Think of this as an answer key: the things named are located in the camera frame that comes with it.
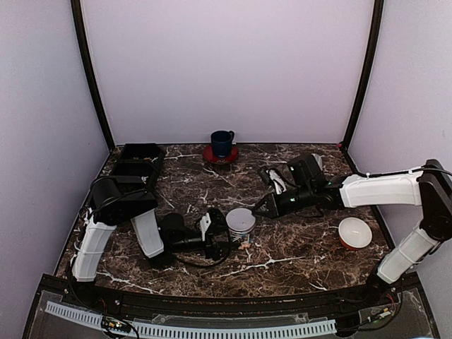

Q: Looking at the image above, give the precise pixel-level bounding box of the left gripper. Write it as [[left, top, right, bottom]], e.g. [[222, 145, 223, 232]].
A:
[[168, 230, 239, 258]]

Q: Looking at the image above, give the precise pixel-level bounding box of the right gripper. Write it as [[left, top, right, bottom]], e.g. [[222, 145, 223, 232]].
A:
[[251, 184, 314, 220]]

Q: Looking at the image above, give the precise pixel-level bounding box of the round metal lid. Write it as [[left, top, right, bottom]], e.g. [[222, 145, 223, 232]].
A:
[[226, 208, 256, 233]]

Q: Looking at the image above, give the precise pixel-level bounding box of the clear plastic cup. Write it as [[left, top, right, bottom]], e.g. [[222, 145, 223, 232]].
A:
[[230, 228, 254, 250]]

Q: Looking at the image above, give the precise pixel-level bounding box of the metal scoop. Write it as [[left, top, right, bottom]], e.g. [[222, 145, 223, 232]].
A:
[[311, 153, 323, 170]]

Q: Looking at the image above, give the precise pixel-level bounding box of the black three-compartment candy bin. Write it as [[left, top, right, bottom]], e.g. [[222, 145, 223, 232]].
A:
[[111, 143, 165, 191]]

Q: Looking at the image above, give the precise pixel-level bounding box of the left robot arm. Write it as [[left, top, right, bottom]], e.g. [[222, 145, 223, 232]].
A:
[[68, 176, 232, 308]]

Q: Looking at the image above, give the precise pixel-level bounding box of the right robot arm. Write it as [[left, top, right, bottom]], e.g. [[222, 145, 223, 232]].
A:
[[251, 153, 451, 307]]

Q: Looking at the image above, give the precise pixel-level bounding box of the red saucer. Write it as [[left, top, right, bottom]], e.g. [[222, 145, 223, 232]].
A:
[[202, 145, 240, 166]]

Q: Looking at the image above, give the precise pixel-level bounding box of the dark blue mug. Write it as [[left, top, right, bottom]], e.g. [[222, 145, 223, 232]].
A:
[[210, 131, 235, 158]]

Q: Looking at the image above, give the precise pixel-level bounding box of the orange white bowl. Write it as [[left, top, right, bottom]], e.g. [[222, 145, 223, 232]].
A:
[[338, 217, 373, 250]]

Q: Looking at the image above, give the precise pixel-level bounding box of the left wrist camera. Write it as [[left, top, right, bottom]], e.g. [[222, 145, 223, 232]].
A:
[[199, 213, 211, 239]]

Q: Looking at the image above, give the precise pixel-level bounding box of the black front rail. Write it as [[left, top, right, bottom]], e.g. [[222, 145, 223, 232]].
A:
[[76, 283, 400, 317]]

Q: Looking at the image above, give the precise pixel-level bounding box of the white slotted cable duct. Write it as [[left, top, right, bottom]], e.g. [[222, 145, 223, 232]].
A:
[[44, 301, 337, 338]]

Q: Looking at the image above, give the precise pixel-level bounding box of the right black frame post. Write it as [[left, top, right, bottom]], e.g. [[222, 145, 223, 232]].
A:
[[341, 0, 384, 150]]

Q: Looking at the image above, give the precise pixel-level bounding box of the black frame post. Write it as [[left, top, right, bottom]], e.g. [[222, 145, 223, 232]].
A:
[[70, 0, 115, 151], [341, 0, 384, 150]]

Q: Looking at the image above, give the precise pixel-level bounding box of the left black frame post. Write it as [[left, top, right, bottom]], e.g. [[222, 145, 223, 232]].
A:
[[70, 0, 115, 151]]

